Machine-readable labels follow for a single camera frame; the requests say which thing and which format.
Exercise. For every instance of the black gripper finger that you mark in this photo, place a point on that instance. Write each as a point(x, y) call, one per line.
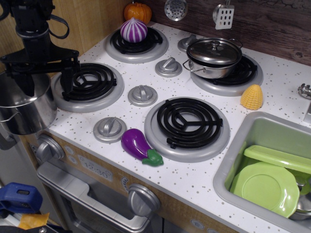
point(66, 79)
point(26, 84)

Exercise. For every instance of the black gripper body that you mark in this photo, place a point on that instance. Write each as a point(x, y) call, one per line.
point(40, 55)

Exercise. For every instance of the tall steel pot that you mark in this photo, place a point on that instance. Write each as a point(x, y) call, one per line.
point(21, 114)

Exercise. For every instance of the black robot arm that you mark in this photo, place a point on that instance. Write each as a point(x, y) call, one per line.
point(30, 15)

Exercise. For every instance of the front left stove burner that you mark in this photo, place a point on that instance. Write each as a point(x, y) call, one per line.
point(95, 87)

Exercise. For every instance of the stove burner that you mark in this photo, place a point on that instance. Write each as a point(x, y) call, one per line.
point(95, 87)
point(187, 130)
point(247, 72)
point(151, 48)

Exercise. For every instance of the grey stove knob front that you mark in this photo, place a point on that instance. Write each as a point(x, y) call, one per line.
point(109, 129)

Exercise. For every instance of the grey stove knob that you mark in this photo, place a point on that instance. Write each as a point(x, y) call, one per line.
point(142, 96)
point(109, 129)
point(185, 42)
point(168, 68)

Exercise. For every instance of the grey stove knob middle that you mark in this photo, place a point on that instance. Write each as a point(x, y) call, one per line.
point(142, 96)

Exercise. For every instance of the back left stove burner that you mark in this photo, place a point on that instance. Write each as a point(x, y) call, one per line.
point(151, 48)

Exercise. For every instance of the grey stove knob upper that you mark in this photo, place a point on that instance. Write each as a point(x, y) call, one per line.
point(168, 68)

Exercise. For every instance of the grey stove knob back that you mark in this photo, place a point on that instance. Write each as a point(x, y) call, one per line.
point(185, 42)

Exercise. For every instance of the front right stove burner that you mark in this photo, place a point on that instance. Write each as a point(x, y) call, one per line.
point(187, 130)

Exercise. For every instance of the back right stove burner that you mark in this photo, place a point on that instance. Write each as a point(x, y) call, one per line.
point(247, 72)

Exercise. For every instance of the steel pot in sink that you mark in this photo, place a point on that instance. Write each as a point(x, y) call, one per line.
point(303, 208)

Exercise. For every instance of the grey oven knob left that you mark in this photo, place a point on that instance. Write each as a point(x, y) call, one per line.
point(48, 149)

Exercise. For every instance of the grey oven knob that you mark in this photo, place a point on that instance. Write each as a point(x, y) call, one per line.
point(142, 201)
point(48, 149)

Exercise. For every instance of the purple white toy onion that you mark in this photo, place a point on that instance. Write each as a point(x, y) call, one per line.
point(134, 30)

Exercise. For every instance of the purple toy eggplant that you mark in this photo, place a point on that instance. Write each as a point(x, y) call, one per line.
point(134, 143)

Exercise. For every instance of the orange toy pumpkin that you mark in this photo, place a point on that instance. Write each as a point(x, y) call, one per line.
point(139, 11)

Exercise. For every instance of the blue clamp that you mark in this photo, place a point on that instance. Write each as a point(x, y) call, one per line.
point(17, 198)

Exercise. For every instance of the hanging steel strainer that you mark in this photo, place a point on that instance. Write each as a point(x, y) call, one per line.
point(175, 10)

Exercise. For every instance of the yellow cloth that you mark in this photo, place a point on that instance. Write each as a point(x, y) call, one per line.
point(30, 221)

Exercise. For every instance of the grey oven knob right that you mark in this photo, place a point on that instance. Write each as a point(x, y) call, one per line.
point(142, 201)

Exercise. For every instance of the steel pan with lid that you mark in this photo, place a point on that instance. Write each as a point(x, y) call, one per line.
point(213, 58)

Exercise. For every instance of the yellow toy corn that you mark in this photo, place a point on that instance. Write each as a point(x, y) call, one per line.
point(252, 97)

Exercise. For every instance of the grey sink basin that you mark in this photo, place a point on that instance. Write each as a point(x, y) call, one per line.
point(269, 131)

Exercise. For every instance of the green plastic tray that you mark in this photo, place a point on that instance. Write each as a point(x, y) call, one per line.
point(279, 158)

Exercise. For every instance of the green plastic plate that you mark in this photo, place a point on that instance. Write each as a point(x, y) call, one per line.
point(269, 186)

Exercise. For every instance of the grey oven door handle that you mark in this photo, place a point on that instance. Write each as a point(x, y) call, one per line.
point(88, 205)

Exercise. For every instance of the silver faucet handle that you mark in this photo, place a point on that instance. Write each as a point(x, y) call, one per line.
point(305, 91)

